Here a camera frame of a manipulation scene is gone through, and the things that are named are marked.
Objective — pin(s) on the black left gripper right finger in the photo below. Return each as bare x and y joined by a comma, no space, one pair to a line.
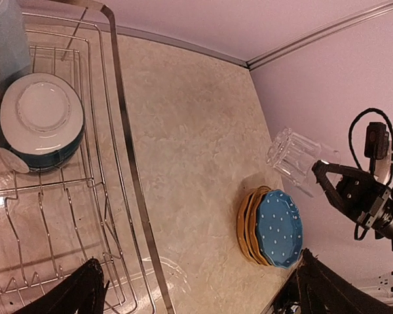
321,290

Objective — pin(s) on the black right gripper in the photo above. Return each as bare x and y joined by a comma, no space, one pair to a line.
357,195

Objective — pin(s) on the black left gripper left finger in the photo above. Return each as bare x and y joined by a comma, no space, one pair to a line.
84,291

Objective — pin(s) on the clear glass cup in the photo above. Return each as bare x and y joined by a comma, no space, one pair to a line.
293,155

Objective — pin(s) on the blue plate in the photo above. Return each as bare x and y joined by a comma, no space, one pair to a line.
279,229

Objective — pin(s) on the yellow polka dot plate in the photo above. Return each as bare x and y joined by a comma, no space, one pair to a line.
247,204

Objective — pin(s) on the teal and white bowl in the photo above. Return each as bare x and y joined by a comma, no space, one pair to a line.
41,123

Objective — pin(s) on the light blue faceted cup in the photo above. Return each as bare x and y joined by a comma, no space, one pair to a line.
15,60

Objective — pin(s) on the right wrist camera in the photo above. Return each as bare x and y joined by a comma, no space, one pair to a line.
379,151

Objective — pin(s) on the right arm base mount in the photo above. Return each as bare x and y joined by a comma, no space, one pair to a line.
379,287

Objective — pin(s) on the steel wire dish rack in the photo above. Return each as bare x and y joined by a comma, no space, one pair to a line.
91,206

